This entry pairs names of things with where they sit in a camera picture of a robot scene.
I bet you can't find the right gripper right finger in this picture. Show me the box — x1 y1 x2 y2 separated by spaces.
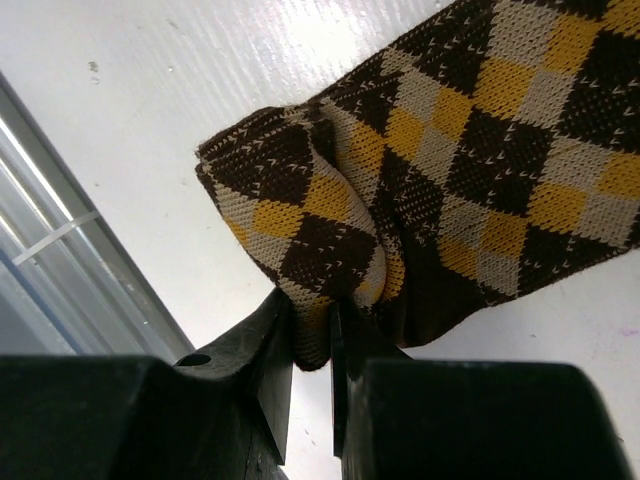
329 302 632 479

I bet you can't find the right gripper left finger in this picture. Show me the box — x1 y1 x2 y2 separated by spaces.
1 290 292 479

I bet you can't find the brown argyle sock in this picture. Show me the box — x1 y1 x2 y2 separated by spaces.
196 1 639 371

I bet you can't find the aluminium frame rail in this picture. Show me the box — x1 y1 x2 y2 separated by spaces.
1 80 194 364

